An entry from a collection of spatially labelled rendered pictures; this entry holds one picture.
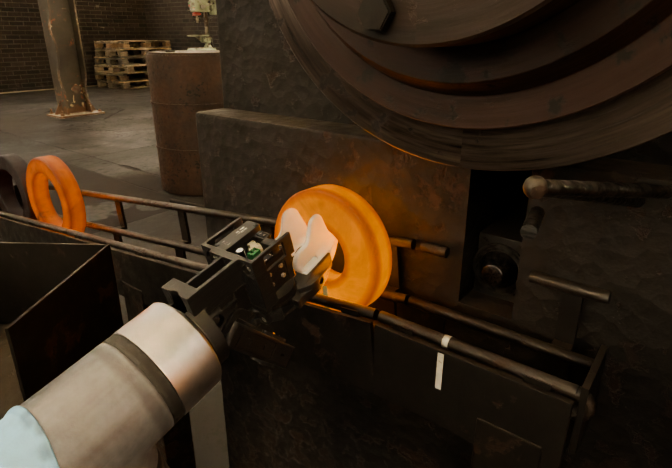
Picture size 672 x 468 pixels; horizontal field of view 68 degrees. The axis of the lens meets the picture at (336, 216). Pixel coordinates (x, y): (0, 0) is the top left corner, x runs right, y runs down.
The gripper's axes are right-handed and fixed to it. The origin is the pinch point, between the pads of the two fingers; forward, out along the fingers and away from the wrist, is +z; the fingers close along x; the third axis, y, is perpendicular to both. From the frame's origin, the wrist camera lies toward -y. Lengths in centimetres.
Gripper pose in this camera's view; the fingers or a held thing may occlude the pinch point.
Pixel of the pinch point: (329, 235)
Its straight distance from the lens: 57.8
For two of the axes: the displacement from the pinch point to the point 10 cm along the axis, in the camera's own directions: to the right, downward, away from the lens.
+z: 5.9, -5.2, 6.2
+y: -1.7, -8.3, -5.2
